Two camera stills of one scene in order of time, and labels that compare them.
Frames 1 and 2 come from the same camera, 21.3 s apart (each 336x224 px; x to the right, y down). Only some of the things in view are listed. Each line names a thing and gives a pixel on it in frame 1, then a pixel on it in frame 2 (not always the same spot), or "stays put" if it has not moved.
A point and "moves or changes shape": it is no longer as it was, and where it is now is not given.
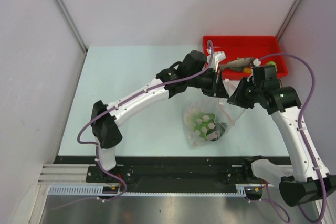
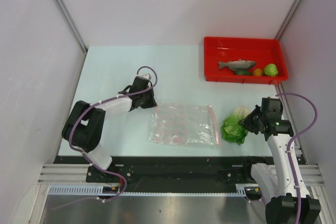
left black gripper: [216, 87] -> [152, 103]
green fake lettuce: [207, 126] -> [231, 130]
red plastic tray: [264, 49] stays put
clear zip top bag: [207, 120] -> [183, 124]
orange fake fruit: [247, 70] moves or changes shape
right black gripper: [237, 98] -> [247, 121]
